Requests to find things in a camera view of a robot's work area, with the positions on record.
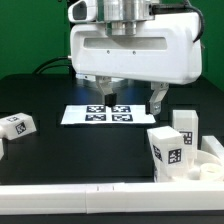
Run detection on white front rail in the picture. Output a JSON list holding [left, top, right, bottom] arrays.
[[0, 182, 224, 215]]

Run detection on white marker sheet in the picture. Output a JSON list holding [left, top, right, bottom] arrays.
[[61, 105, 155, 125]]

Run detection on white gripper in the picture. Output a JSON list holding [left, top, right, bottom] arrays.
[[68, 0, 203, 115]]

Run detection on white round stool seat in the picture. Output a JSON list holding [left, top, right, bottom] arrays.
[[153, 149, 224, 184]]

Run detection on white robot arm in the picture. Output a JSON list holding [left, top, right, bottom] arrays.
[[68, 0, 205, 115]]

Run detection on black cables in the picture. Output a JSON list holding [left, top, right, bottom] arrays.
[[32, 55, 73, 75]]

